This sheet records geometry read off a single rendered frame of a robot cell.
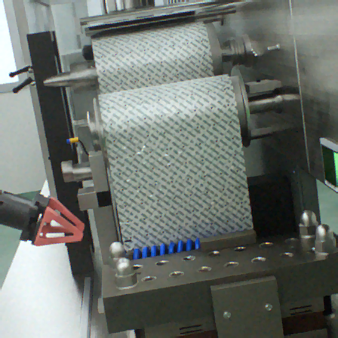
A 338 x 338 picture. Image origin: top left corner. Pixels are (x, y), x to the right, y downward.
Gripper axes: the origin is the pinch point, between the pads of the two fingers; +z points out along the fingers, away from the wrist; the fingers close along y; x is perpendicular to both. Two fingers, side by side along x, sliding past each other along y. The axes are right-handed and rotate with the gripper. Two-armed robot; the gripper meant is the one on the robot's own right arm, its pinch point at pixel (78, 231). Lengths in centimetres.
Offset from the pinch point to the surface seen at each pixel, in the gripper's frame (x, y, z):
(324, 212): -34, -351, 165
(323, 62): 40, 23, 24
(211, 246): 5.9, 5.1, 22.2
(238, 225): 9.6, -1.1, 26.7
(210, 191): 13.9, -1.0, 19.8
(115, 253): 0.3, 7.2, 6.7
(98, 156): 12.4, -8.0, -0.7
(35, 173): -115, -556, -39
